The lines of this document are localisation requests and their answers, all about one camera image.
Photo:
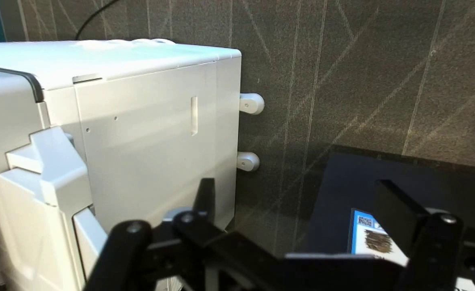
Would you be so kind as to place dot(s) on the large grey office printer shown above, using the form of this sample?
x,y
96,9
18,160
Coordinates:
x,y
141,134

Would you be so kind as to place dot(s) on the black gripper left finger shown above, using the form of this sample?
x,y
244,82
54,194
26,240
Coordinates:
x,y
122,252

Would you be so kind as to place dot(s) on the mixed paper label up arrow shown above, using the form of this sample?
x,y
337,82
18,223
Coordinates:
x,y
375,239

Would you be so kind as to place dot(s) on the dark cabinet with granite counter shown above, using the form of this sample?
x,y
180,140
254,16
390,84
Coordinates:
x,y
345,182

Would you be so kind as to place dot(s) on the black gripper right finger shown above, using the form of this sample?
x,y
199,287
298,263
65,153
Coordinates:
x,y
434,247

